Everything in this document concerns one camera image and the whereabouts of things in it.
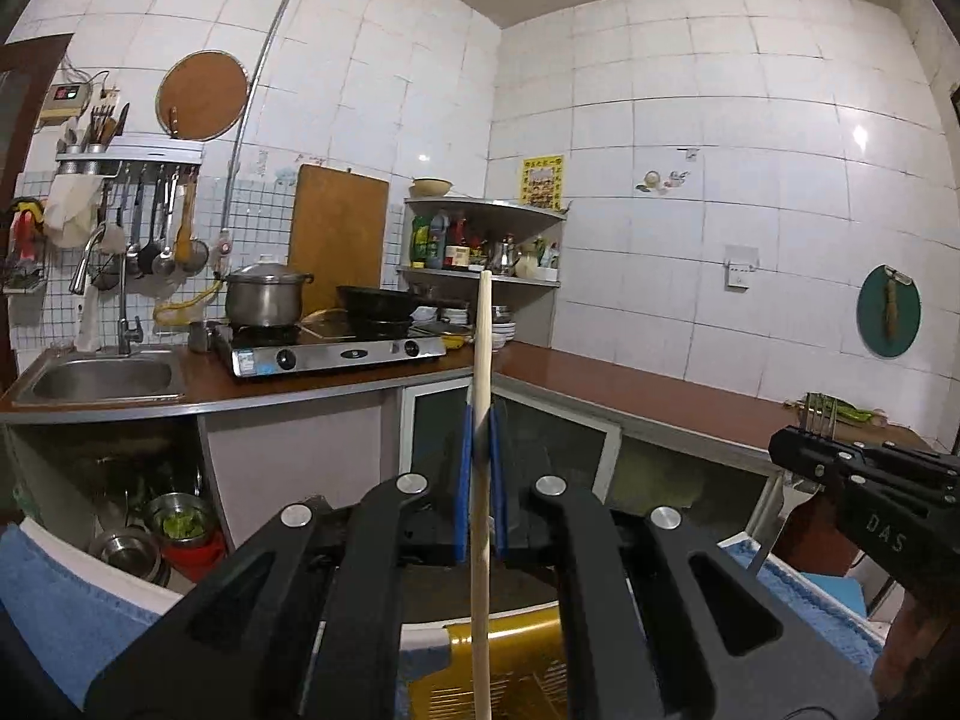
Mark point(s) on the metal wall pipe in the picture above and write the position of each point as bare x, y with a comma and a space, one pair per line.
259, 75

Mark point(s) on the black wok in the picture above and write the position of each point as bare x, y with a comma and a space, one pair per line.
375, 301

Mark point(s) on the steel gas stove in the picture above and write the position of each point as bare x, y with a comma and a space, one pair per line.
337, 351

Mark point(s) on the white hanging cloth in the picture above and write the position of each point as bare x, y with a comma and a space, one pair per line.
71, 210

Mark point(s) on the decorative wall hooks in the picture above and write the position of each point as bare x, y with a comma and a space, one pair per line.
660, 180

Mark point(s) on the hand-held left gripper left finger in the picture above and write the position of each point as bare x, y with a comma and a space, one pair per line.
463, 480

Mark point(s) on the white wall socket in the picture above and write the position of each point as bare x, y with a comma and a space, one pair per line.
741, 268

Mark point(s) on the beige wall control box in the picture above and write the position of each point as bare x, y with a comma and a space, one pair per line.
64, 100

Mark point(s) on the row of condiment bottles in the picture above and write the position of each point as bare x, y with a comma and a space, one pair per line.
439, 244

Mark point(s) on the steel bowl with greens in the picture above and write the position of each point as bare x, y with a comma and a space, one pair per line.
180, 521

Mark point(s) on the steel cooking pot with lid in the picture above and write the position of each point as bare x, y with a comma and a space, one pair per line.
262, 300

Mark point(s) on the steel faucet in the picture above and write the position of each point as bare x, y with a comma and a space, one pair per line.
124, 315

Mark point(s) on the blue knitted towel mat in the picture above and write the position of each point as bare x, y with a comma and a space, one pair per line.
60, 600

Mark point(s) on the wooden chopstick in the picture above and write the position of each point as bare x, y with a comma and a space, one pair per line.
484, 345

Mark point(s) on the steel corner shelf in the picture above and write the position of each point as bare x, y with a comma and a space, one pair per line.
517, 214

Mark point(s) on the green vegetables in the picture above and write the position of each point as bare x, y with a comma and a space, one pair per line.
847, 411

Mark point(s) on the red plastic basin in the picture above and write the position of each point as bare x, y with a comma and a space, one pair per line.
199, 559

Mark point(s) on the stack of white dishes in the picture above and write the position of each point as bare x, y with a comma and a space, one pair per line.
504, 330

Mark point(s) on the empty steel bowl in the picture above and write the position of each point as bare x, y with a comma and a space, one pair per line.
126, 551

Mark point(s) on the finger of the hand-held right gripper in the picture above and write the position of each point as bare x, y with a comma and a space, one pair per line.
806, 451

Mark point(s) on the cream bowl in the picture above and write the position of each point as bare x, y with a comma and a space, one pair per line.
431, 187

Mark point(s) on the row of hanging kitchen utensils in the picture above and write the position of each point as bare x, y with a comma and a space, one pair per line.
161, 240

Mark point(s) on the wooden cutting board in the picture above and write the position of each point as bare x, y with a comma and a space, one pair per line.
337, 225

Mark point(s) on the brown wooden door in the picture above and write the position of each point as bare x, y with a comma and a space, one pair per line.
11, 165

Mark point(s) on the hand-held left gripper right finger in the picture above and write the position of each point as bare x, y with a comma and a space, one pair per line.
499, 480

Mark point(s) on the glass cabinet door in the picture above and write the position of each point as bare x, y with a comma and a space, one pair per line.
431, 420
562, 442

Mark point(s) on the small steel cup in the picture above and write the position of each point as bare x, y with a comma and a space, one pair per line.
199, 337

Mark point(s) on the steel wall utensil rack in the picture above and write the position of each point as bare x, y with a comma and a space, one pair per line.
142, 146

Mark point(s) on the metal fork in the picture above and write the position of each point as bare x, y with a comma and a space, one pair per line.
791, 502

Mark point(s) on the steel kitchen sink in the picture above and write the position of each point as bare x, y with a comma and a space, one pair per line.
97, 379

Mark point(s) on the steel kettle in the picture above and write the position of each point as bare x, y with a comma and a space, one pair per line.
504, 256

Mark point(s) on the yellow wall poster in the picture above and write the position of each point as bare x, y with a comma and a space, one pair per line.
541, 182

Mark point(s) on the yellow slotted utensil holder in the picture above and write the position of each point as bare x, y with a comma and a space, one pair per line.
525, 660

